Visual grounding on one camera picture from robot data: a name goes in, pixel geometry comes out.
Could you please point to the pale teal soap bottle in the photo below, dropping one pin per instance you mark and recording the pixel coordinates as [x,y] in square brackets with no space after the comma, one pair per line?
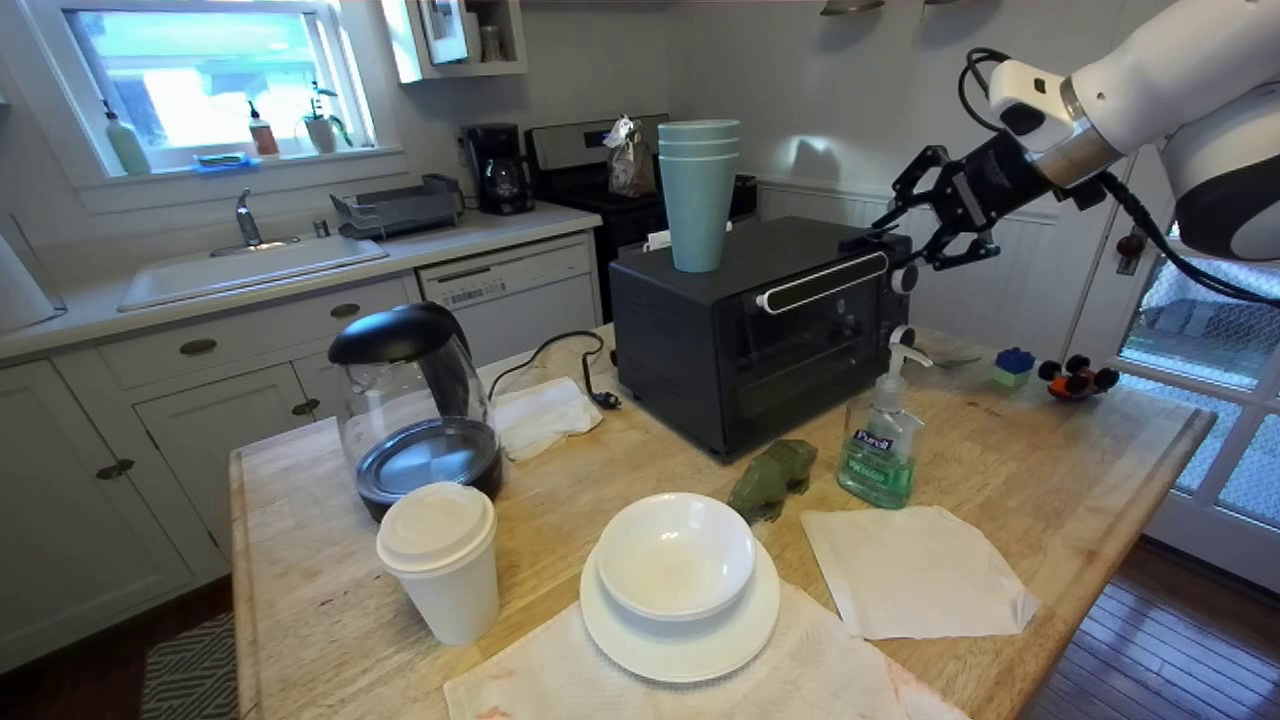
[129,145]

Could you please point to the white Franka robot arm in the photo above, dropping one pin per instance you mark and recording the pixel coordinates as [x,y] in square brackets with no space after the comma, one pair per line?
[1202,63]

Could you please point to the red small bottle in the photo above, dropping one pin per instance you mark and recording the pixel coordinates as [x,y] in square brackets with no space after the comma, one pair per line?
[261,135]

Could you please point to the white glass door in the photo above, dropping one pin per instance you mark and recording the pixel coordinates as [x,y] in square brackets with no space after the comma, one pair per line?
[1202,440]

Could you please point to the white wall shelf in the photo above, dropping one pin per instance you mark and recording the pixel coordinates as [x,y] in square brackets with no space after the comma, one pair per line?
[444,34]

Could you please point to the black coffee maker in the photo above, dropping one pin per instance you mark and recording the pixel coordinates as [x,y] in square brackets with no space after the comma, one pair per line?
[499,170]

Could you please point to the orange black toy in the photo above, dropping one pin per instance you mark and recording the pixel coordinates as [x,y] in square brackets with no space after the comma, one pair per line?
[1077,381]

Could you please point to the green spray bottle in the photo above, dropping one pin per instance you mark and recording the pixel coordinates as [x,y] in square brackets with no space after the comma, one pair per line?
[322,131]

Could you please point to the blue sponge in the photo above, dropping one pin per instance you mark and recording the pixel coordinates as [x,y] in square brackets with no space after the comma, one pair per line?
[225,163]

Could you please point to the black steel kitchen stove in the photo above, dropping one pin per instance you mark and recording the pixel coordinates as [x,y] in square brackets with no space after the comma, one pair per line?
[564,166]

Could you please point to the white kitchen sink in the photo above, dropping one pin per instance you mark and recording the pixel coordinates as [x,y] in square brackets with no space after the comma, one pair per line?
[244,269]

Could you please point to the brown bread bag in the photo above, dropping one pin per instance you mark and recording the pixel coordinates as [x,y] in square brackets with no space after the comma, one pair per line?
[631,163]

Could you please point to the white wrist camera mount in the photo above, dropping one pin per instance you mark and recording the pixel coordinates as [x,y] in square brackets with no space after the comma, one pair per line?
[1032,92]

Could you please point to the white wooden-top kitchen island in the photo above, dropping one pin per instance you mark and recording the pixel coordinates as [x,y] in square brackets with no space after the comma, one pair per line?
[1041,466]

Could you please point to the green hand soap dispenser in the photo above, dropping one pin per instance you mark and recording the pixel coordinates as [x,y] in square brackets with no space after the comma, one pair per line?
[878,452]

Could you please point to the white paper towel sheet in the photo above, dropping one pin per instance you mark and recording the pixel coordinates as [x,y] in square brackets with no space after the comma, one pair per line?
[543,419]

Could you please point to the white dishwasher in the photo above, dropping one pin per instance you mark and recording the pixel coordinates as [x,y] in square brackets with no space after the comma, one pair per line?
[512,302]

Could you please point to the black toaster oven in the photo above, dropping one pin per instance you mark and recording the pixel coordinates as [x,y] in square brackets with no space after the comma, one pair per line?
[693,355]

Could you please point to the chrome faucet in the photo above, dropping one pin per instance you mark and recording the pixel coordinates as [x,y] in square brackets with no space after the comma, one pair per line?
[244,222]

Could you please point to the white folded napkin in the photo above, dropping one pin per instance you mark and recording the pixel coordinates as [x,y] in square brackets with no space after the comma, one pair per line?
[914,575]

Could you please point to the grey dish rack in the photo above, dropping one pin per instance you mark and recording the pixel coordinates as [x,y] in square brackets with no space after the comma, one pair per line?
[397,211]

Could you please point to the stack of teal cups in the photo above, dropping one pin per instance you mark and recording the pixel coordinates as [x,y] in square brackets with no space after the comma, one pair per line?
[699,200]

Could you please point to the large white cloth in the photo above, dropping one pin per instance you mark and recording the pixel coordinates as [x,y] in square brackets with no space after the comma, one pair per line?
[533,681]

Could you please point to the kitchen window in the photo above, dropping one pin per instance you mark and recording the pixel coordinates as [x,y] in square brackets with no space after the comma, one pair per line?
[203,81]

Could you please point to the grey patterned rug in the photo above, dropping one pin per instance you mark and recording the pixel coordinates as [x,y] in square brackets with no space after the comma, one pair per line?
[192,672]

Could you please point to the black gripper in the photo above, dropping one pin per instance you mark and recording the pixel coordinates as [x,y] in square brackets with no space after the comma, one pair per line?
[1006,172]

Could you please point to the white kitchen cabinets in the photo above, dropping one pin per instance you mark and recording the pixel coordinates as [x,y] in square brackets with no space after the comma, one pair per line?
[80,504]

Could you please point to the white black oven knob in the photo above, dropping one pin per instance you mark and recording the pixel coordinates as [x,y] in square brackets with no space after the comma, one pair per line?
[902,338]
[906,278]

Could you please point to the white lidded paper cup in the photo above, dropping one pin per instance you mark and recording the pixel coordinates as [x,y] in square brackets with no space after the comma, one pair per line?
[443,562]

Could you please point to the white bowl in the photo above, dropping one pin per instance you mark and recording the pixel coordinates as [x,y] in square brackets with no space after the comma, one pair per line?
[672,555]

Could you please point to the black clip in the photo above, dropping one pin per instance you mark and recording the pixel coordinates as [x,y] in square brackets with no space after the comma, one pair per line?
[865,242]

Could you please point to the blue green small toy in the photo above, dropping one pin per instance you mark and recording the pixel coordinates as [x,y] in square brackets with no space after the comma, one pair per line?
[1013,364]

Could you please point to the white plate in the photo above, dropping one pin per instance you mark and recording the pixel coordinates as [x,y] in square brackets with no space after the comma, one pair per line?
[680,655]

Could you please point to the black glass electric kettle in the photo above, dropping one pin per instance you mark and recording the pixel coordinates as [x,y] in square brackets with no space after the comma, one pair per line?
[412,452]

